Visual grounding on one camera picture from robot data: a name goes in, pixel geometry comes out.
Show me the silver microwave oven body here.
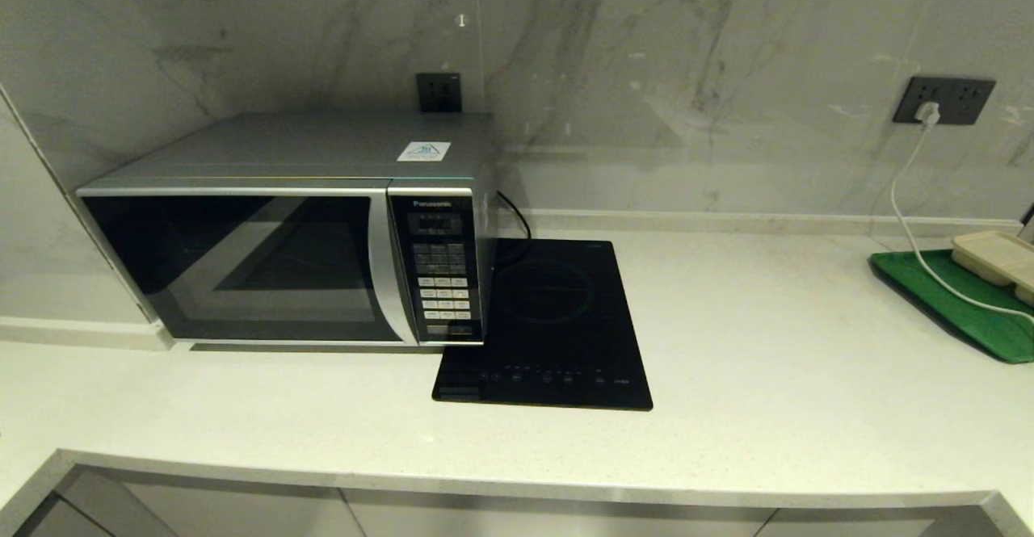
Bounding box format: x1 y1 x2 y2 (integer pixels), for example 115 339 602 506
76 111 500 349

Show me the black induction cooktop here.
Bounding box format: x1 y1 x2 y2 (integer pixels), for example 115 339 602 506
431 238 654 412

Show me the beige base cabinet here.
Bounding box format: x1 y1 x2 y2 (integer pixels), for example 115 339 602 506
16 466 1011 537

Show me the green plastic tray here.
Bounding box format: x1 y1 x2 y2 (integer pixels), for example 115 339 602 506
869 249 1034 363

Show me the beige lunch container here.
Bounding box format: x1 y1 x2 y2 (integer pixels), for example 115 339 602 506
951 230 1034 306

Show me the thin black cable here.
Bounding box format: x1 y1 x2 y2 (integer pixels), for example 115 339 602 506
495 191 532 240

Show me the small black wall outlet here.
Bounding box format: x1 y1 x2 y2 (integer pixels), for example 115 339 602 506
416 73 463 113

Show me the white power cable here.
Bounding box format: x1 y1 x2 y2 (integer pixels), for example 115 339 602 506
890 123 1034 321

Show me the wide black wall outlet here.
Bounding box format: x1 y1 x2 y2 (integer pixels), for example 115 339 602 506
893 76 997 126

